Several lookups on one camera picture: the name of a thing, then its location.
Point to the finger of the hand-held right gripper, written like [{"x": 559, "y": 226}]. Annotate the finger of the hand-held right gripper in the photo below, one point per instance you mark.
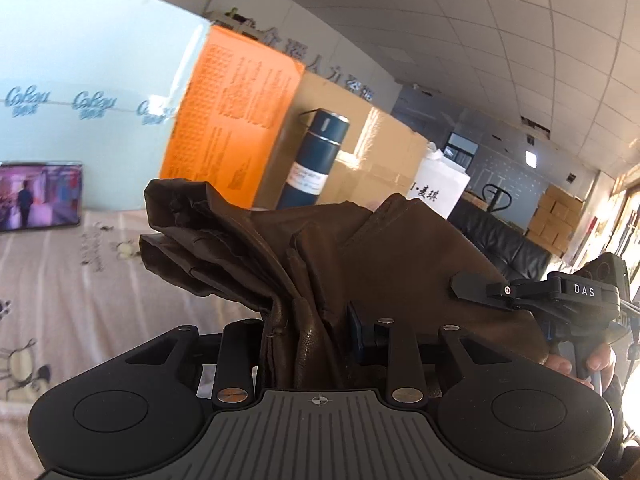
[{"x": 480, "y": 289}]

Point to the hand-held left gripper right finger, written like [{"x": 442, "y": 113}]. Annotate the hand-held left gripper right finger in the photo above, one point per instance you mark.
[{"x": 361, "y": 330}]

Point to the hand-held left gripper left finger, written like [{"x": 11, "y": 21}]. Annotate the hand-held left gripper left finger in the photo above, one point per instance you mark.
[{"x": 235, "y": 355}]

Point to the brown leather garment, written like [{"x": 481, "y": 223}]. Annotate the brown leather garment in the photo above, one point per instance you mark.
[{"x": 375, "y": 250}]

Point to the person's right hand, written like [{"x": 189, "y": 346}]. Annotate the person's right hand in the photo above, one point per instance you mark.
[{"x": 605, "y": 365}]

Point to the black leather sofa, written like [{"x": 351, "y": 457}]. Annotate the black leather sofa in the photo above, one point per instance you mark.
[{"x": 500, "y": 245}]

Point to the stack of cardboard boxes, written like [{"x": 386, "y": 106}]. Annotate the stack of cardboard boxes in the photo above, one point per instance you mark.
[{"x": 550, "y": 220}]

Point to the sunlit window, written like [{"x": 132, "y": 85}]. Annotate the sunlit window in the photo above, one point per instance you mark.
[{"x": 625, "y": 210}]

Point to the white paper bag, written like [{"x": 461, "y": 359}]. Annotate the white paper bag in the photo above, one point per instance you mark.
[{"x": 440, "y": 185}]

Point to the ceiling light panel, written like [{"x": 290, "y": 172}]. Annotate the ceiling light panel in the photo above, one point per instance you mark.
[{"x": 531, "y": 158}]

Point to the printed bed sheet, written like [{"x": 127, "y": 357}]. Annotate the printed bed sheet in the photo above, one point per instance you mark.
[{"x": 100, "y": 285}]

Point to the brown cardboard box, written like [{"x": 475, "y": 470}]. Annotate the brown cardboard box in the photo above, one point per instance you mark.
[{"x": 385, "y": 160}]

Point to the dark blue vacuum bottle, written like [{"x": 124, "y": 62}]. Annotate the dark blue vacuum bottle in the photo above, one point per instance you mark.
[{"x": 310, "y": 160}]

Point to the orange cardboard box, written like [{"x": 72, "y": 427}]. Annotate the orange cardboard box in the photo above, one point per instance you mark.
[{"x": 225, "y": 110}]

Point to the smartphone with lit screen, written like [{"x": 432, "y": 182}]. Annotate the smartphone with lit screen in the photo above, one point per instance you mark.
[{"x": 40, "y": 195}]

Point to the light blue cardboard box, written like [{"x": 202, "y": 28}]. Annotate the light blue cardboard box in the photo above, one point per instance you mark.
[{"x": 75, "y": 60}]

